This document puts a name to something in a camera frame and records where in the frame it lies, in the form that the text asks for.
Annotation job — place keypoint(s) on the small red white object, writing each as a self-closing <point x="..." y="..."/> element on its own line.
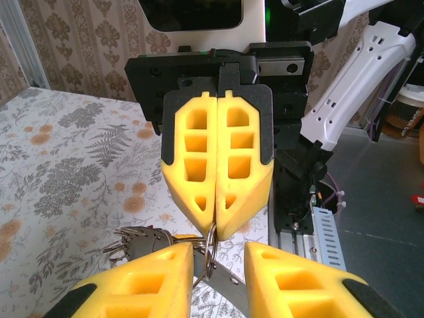
<point x="419" y="200"/>

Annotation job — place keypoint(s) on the aluminium frame post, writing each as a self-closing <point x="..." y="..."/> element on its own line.
<point x="23" y="43"/>

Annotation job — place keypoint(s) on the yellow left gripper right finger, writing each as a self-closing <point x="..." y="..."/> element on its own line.
<point x="298" y="285"/>

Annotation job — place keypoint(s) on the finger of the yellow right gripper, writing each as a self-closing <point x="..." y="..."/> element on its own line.
<point x="180" y="179"/>
<point x="245" y="185"/>

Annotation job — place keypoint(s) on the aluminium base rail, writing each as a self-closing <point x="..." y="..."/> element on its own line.
<point x="295" y="246"/>

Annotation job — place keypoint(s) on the silver split keyring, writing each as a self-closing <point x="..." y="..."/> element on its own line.
<point x="207" y="255"/>

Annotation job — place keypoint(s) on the paper cup with brown sleeve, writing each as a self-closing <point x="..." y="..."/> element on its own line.
<point x="410" y="112"/>

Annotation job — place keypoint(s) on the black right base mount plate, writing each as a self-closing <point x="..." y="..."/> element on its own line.
<point x="298" y="225"/>

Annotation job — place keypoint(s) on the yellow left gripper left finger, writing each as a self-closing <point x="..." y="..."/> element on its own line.
<point x="142" y="281"/>

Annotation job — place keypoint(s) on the dark fob with small rings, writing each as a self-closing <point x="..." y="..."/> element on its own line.
<point x="142" y="243"/>

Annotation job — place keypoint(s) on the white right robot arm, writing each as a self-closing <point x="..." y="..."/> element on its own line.
<point x="351" y="86"/>

